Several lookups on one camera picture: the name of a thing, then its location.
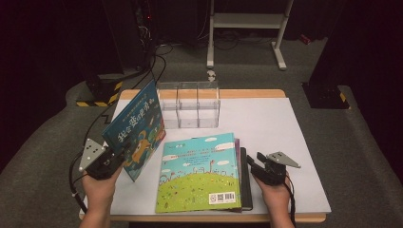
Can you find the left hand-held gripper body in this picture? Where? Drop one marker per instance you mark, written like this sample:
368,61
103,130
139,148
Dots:
101,166

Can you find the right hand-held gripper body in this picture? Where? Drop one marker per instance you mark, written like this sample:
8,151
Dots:
272,174

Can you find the purple paperback book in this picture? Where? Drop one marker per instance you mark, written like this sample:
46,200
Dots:
237,145

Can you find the black notebook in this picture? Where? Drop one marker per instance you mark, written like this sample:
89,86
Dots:
245,193

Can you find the dark blue picture book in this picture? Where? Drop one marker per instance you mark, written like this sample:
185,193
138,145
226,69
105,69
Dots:
139,126

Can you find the light blue green picture book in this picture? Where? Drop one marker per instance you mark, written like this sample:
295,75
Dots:
196,177

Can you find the clear acrylic book rack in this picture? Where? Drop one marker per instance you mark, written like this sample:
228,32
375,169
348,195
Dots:
206,107

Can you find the person's right hand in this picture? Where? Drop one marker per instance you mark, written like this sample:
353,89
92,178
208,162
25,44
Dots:
277,196

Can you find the person's left hand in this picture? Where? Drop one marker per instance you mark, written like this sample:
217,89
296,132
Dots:
99,193

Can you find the yellow striped black stand base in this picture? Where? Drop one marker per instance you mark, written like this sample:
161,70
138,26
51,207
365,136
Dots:
101,91

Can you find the wooden table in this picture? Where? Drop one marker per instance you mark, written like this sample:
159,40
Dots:
253,93

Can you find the small white floor object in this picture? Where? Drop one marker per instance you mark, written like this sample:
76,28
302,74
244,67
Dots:
211,75

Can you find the black computer tower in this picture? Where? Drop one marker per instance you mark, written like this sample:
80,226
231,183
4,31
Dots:
133,31

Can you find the small red object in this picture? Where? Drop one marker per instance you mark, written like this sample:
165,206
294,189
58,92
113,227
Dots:
304,39

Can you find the white metal stand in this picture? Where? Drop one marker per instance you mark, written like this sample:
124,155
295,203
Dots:
247,20

